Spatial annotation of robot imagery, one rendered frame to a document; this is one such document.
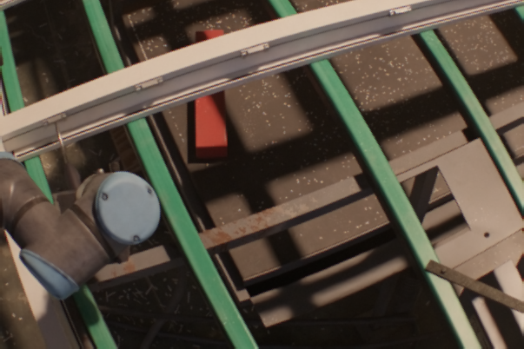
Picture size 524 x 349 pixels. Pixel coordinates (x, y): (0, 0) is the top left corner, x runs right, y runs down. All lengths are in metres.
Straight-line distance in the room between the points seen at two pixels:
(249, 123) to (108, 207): 0.85
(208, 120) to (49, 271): 0.86
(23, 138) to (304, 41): 0.54
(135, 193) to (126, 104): 0.49
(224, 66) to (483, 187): 0.52
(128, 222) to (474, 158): 0.72
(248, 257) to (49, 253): 0.73
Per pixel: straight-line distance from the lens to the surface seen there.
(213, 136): 1.95
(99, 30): 1.84
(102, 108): 1.66
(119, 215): 1.20
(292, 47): 1.73
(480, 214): 1.63
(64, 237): 1.21
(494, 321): 1.72
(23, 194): 1.26
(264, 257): 1.85
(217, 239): 1.60
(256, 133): 2.00
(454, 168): 1.67
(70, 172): 1.56
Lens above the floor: 2.22
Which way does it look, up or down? 55 degrees down
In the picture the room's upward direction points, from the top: straight up
